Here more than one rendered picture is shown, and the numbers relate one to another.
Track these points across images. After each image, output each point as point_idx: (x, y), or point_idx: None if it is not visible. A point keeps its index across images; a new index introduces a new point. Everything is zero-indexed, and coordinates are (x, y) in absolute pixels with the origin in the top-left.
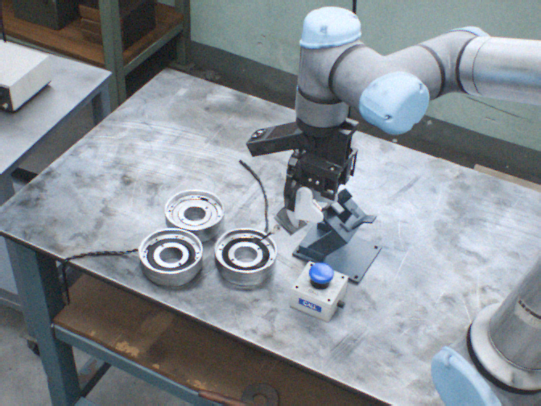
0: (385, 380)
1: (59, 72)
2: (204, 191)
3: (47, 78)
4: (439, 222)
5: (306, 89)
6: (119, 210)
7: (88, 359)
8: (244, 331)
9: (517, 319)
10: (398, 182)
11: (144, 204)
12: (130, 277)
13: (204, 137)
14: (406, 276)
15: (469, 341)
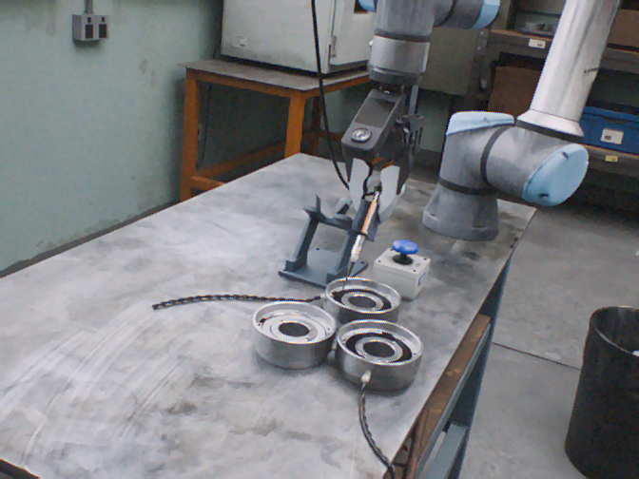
0: (477, 270)
1: None
2: (257, 312)
3: None
4: (274, 221)
5: (425, 30)
6: (261, 414)
7: None
8: (457, 327)
9: (585, 84)
10: (210, 228)
11: (245, 391)
12: (405, 403)
13: (79, 333)
14: None
15: (562, 134)
